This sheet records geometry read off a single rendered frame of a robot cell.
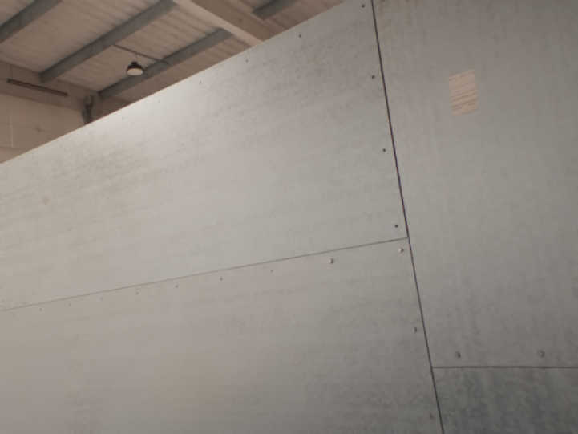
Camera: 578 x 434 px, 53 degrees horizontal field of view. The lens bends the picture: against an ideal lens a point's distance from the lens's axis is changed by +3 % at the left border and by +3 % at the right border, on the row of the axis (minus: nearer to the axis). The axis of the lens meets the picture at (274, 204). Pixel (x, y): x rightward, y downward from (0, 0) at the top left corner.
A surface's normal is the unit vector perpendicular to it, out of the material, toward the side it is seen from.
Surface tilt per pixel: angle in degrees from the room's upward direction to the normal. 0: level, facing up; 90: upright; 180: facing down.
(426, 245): 90
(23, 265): 90
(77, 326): 90
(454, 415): 90
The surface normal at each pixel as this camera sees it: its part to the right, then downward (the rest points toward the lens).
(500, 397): -0.61, -0.06
